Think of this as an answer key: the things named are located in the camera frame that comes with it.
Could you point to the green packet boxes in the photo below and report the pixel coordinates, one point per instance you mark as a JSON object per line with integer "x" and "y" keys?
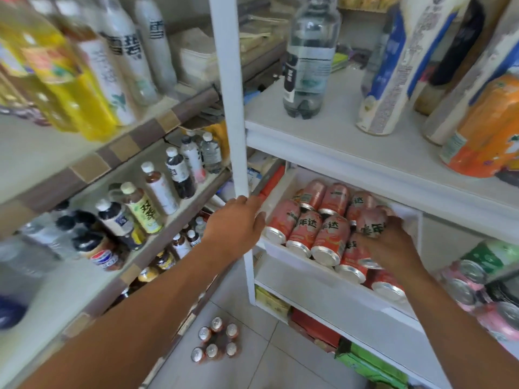
{"x": 369, "y": 364}

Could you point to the tall orange drink can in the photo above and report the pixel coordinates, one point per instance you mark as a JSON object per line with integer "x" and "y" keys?
{"x": 482, "y": 133}

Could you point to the pink drink can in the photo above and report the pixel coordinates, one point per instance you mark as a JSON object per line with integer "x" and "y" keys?
{"x": 498, "y": 320}
{"x": 462, "y": 287}

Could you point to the person's left hand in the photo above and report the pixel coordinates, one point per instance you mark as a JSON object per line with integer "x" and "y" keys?
{"x": 235, "y": 230}

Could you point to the pile of red cans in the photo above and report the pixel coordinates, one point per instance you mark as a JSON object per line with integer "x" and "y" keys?
{"x": 304, "y": 232}

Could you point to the person's right forearm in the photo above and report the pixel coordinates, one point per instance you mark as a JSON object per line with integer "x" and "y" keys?
{"x": 466, "y": 332}

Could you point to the person's right hand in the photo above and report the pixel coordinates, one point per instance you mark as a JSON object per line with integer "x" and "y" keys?
{"x": 397, "y": 251}

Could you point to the group of capped tea bottles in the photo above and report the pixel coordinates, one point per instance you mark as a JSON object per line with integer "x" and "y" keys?
{"x": 142, "y": 206}

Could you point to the stack of folded paper bags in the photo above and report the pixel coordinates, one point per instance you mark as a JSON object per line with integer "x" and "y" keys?
{"x": 194, "y": 56}

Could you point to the clear dark-label bottle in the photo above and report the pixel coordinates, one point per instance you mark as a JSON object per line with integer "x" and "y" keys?
{"x": 310, "y": 68}

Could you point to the person's left forearm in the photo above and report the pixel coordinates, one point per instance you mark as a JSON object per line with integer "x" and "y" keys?
{"x": 121, "y": 328}

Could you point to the tall dark bottle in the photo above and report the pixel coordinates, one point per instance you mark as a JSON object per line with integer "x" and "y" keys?
{"x": 458, "y": 48}

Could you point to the row of tall drink bottles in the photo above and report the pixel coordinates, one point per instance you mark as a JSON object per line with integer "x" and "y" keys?
{"x": 93, "y": 76}

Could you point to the white plastic tray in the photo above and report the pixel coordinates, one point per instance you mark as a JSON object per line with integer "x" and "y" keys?
{"x": 411, "y": 224}

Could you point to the shrink-wrapped bottle pack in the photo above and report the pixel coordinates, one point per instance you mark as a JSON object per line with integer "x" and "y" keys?
{"x": 211, "y": 340}

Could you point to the rows of small bottles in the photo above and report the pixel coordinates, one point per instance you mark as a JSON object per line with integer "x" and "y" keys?
{"x": 180, "y": 245}

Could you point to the yellow flat box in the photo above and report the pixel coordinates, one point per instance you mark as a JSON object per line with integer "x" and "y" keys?
{"x": 273, "y": 301}

